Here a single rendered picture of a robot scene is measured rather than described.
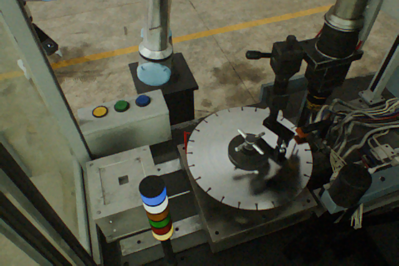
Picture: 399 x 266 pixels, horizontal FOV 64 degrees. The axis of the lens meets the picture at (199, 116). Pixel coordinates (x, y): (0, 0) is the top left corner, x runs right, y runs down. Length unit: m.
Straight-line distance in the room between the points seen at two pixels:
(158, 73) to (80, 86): 1.54
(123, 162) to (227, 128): 0.31
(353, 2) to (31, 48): 0.62
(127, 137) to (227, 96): 1.38
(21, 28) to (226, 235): 0.65
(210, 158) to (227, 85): 1.63
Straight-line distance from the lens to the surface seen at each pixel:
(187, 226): 0.97
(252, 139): 0.83
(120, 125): 1.04
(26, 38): 0.73
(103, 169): 0.94
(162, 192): 0.57
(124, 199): 0.87
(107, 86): 2.54
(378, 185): 0.79
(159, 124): 1.07
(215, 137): 0.89
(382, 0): 0.67
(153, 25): 1.04
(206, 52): 2.75
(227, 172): 0.83
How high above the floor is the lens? 1.65
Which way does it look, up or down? 48 degrees down
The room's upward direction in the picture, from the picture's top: 1 degrees counter-clockwise
